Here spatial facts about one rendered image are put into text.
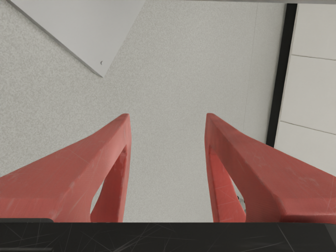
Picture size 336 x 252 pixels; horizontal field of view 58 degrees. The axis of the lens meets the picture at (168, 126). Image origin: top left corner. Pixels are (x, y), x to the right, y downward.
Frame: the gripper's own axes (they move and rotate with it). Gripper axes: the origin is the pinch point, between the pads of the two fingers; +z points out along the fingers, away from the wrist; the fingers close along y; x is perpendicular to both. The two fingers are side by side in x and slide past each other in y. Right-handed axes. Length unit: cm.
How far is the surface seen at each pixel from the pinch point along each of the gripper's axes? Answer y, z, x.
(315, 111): -128, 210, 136
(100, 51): 25, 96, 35
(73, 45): 32, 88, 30
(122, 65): 19, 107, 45
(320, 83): -127, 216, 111
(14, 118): 48, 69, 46
